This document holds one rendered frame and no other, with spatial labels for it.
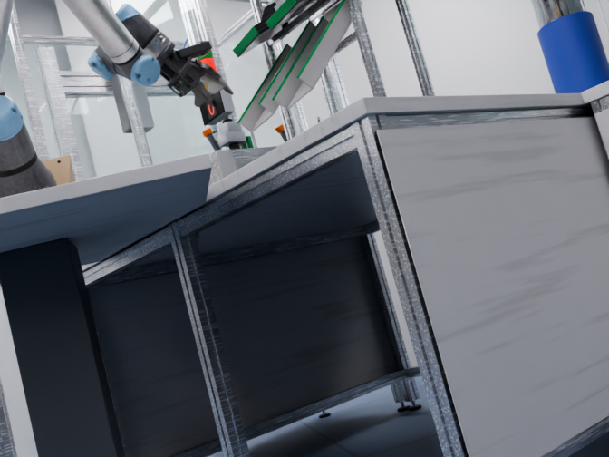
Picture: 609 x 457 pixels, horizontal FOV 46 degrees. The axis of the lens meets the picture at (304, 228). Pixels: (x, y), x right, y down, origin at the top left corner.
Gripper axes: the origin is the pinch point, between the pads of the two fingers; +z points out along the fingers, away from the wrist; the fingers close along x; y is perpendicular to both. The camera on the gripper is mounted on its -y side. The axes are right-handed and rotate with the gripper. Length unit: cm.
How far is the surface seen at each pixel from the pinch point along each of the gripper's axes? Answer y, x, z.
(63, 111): -26, -105, -26
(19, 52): -20, -81, -51
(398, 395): -2, -78, 154
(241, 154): 23.4, 16.6, 8.0
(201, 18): -32.6, -17.9, -14.9
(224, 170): 30.5, 16.9, 6.1
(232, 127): 7.6, 2.2, 6.3
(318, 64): 15, 48, 3
